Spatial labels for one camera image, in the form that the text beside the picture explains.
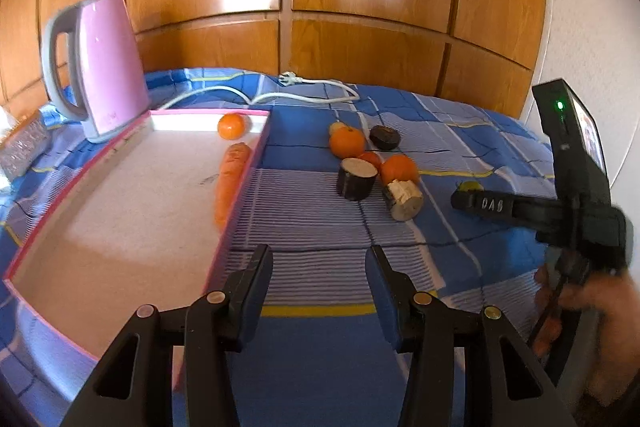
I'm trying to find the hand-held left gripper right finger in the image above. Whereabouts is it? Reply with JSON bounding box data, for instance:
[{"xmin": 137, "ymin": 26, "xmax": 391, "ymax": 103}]
[{"xmin": 365, "ymin": 245, "xmax": 576, "ymax": 427}]

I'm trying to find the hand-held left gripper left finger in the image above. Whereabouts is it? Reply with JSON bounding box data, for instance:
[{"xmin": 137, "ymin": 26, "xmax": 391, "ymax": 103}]
[{"xmin": 60, "ymin": 244, "xmax": 274, "ymax": 427}]

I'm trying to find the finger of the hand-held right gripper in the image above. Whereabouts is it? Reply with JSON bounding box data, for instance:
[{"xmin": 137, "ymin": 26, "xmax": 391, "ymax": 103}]
[{"xmin": 451, "ymin": 188, "xmax": 563, "ymax": 229}]

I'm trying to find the orange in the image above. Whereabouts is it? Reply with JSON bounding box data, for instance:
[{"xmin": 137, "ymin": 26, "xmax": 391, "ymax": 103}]
[
  {"xmin": 329, "ymin": 126, "xmax": 368, "ymax": 159},
  {"xmin": 379, "ymin": 154, "xmax": 420, "ymax": 185}
]

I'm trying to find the white tray with pink rim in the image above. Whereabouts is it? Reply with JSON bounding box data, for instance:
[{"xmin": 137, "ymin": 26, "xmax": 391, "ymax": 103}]
[{"xmin": 2, "ymin": 108, "xmax": 272, "ymax": 363}]

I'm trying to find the person's right hand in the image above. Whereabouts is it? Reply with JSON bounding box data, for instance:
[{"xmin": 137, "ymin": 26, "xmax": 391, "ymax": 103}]
[{"xmin": 531, "ymin": 266, "xmax": 640, "ymax": 405}]

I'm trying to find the blue checked blanket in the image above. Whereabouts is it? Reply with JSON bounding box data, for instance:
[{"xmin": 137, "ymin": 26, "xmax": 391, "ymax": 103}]
[{"xmin": 0, "ymin": 67, "xmax": 568, "ymax": 427}]

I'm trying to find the orange carrot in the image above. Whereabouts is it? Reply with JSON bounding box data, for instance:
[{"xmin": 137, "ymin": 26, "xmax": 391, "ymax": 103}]
[{"xmin": 214, "ymin": 142, "xmax": 252, "ymax": 232}]

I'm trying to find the dark round fruit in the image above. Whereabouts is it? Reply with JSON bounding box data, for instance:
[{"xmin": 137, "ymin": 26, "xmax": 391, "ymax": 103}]
[{"xmin": 369, "ymin": 125, "xmax": 402, "ymax": 152}]

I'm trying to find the small orange mandarin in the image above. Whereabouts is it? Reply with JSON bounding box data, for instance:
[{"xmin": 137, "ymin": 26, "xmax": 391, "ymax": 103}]
[{"xmin": 218, "ymin": 113, "xmax": 247, "ymax": 140}]

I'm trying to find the pink electric kettle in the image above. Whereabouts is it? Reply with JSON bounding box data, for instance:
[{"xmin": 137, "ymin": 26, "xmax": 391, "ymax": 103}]
[{"xmin": 41, "ymin": 0, "xmax": 152, "ymax": 144}]

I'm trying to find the silver glitter tissue box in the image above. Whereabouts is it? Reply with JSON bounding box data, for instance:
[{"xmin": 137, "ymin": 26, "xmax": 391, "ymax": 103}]
[{"xmin": 0, "ymin": 107, "xmax": 53, "ymax": 181}]

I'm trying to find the white power cord with plug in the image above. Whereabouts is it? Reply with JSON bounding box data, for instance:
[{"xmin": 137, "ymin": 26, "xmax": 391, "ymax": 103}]
[{"xmin": 155, "ymin": 72, "xmax": 361, "ymax": 114}]

